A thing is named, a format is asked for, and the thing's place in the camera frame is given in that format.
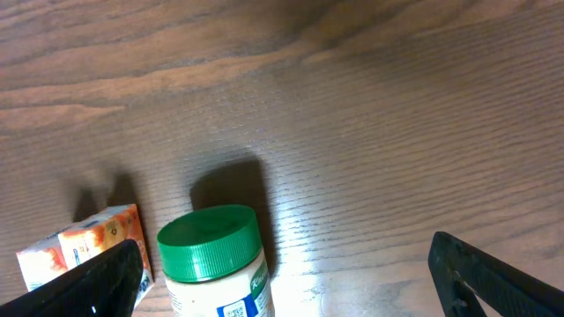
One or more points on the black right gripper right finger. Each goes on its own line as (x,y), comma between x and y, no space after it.
(464,275)

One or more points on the orange small box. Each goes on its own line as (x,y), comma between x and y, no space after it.
(42,262)
(94,235)

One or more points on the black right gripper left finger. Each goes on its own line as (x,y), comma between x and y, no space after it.
(105,285)

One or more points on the green lid jar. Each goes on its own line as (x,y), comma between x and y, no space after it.
(214,264)

